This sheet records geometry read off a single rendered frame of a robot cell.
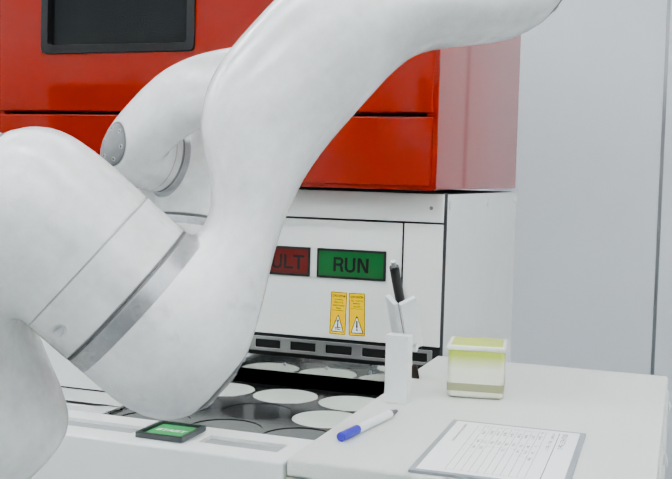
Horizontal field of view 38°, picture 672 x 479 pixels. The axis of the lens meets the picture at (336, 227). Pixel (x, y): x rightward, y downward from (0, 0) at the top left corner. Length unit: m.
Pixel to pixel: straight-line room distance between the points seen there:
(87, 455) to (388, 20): 0.60
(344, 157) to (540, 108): 1.55
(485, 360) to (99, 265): 0.72
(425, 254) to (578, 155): 1.50
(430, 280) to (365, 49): 0.89
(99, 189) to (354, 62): 0.20
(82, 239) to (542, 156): 2.46
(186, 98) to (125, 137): 0.08
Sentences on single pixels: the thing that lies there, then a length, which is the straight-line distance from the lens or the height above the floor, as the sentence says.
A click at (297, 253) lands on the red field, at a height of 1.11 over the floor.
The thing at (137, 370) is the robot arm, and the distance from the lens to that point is 0.66.
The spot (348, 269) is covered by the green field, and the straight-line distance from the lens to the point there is 1.60.
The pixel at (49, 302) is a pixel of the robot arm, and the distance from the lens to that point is 0.66.
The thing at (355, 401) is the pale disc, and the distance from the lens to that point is 1.53.
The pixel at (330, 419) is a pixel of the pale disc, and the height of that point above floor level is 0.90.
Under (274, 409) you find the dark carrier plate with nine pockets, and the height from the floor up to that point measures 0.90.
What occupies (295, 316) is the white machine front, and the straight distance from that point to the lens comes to 1.64.
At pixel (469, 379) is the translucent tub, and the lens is 1.28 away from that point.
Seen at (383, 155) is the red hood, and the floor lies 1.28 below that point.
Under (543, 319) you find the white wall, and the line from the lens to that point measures 3.05.
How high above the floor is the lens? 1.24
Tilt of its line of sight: 3 degrees down
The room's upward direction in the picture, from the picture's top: 2 degrees clockwise
